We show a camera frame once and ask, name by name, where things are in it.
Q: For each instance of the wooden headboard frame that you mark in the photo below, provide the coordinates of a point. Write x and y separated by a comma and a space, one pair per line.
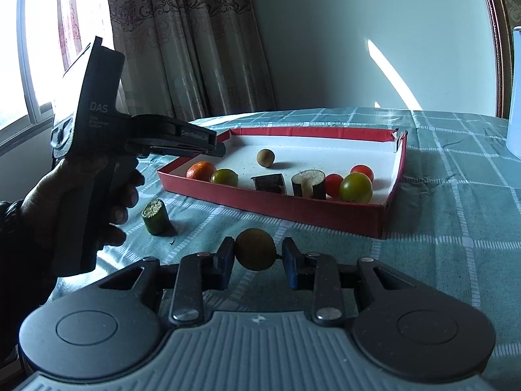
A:
502, 28

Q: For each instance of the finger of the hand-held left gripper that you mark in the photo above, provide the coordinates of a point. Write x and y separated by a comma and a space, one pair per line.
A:
179, 130
183, 150

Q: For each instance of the patterned beige curtain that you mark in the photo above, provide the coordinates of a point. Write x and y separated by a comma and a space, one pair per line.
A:
195, 40

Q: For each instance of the green cucumber piece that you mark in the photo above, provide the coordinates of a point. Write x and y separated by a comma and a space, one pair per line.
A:
154, 216

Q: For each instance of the dark eggplant cube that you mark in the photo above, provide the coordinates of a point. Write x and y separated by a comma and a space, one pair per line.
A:
268, 183

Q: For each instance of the small green tomato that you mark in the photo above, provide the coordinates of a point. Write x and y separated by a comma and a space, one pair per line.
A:
224, 177

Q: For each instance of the orange mandarin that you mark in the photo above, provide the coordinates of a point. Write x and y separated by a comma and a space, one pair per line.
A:
200, 171

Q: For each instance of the teal checked cloth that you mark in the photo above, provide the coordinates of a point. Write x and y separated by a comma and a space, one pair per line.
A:
447, 232

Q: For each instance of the blue kettle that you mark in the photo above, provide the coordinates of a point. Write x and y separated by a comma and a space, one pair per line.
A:
515, 89

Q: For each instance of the red cherry tomato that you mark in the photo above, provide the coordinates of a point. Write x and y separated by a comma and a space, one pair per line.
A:
363, 170
334, 185

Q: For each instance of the round eggplant piece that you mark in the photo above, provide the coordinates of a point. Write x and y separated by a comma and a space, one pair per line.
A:
309, 185

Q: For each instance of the brown longan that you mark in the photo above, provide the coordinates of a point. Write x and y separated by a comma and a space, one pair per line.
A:
254, 249
266, 159

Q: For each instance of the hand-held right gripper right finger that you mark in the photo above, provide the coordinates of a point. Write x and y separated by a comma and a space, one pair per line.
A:
290, 264

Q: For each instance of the large green tomato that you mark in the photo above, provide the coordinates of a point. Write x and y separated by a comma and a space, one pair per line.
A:
356, 188

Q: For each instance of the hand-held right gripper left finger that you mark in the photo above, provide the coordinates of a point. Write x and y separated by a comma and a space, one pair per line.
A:
226, 264

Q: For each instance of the window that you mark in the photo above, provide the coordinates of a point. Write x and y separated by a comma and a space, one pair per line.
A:
20, 49

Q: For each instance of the person's left forearm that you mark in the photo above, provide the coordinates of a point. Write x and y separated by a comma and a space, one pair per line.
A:
20, 273

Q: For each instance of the red cardboard box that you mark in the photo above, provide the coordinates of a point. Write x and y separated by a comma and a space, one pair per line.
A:
346, 146

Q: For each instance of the sheer curtain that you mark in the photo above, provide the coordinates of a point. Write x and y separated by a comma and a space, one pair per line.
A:
81, 16

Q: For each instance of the person's left hand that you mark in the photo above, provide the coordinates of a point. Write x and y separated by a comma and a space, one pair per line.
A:
53, 211

